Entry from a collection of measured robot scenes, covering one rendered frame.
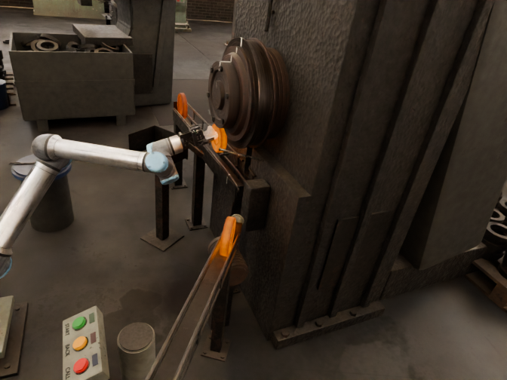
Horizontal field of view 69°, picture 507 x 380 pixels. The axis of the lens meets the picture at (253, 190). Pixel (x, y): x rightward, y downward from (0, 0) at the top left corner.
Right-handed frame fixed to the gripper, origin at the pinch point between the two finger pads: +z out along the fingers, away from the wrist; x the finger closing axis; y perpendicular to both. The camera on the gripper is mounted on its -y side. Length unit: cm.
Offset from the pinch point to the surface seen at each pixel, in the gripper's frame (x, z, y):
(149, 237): 27, -54, -71
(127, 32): 272, -11, -1
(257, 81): -39, 10, 38
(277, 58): -28, 24, 40
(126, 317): -32, -76, -66
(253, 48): -27, 15, 46
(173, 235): 25, -39, -76
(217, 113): -18.1, -2.7, 20.2
